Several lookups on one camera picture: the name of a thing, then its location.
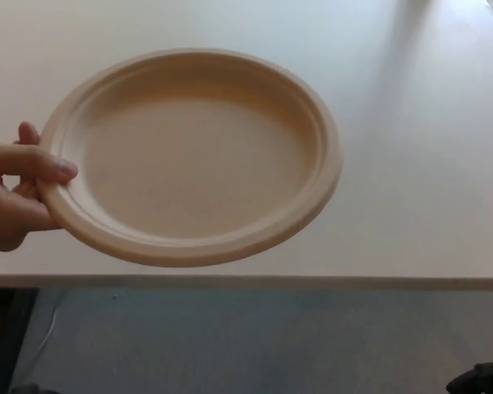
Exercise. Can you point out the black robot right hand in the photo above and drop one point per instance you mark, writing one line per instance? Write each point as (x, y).
(482, 379)

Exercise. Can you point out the person's bare hand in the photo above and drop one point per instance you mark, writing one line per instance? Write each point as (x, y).
(8, 193)

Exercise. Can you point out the beige round paper plate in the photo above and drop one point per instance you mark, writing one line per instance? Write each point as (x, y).
(197, 156)

